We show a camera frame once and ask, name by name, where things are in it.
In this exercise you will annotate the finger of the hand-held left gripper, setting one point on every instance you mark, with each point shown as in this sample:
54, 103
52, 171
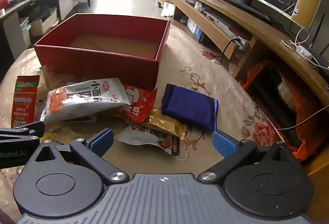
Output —
33, 128

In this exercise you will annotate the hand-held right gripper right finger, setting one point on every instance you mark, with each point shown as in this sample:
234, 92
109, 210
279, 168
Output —
226, 143

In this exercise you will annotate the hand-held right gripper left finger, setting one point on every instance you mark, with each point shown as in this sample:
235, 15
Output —
101, 141

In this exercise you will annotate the red green snack packet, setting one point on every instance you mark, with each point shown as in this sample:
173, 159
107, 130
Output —
24, 103

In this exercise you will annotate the white orange snack packet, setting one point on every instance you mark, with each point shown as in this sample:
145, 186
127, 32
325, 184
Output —
84, 100

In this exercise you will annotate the red mushroom print snack packet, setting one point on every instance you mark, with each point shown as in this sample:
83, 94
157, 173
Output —
141, 105

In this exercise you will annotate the red cardboard box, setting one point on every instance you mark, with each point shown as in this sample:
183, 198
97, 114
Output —
102, 67

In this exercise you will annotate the yellow snack packet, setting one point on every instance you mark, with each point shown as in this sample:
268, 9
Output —
64, 136

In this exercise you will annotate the white dark-ended snack packet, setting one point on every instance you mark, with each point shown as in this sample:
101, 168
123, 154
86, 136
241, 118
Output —
144, 136

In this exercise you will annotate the blue snack packet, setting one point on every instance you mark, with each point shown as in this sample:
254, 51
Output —
187, 105

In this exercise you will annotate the beige floral tablecloth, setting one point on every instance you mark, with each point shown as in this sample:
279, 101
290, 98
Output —
205, 90

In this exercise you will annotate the gold snack packet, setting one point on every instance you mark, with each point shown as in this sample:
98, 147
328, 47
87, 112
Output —
167, 123

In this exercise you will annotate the orange plastic bag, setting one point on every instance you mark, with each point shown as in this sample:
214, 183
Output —
299, 110

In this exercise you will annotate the light blue bag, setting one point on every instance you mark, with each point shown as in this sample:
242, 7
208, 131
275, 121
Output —
25, 27

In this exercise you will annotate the white storage box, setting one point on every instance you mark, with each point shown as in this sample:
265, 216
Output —
42, 24

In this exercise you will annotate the blue white box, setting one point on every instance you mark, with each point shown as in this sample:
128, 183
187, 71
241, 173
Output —
195, 30

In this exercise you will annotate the silver media device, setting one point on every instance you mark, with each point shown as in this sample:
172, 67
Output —
216, 17

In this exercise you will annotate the wooden television stand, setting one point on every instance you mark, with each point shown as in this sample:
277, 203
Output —
231, 10

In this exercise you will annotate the white plastic bag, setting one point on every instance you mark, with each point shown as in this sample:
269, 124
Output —
167, 9

